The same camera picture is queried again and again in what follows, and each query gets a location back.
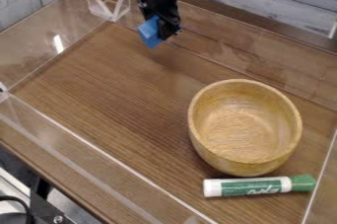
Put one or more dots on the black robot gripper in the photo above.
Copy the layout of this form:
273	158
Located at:
164	9

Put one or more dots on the blue rectangular block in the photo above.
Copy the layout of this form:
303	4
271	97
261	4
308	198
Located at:
148	31

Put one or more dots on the brown wooden bowl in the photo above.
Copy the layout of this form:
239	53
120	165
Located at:
244	127

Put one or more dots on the green white dry-erase marker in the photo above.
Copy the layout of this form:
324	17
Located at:
253	186

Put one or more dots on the clear acrylic tray wall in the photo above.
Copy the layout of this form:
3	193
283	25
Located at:
94	112

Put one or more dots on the black metal table frame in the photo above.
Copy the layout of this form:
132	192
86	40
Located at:
44	213

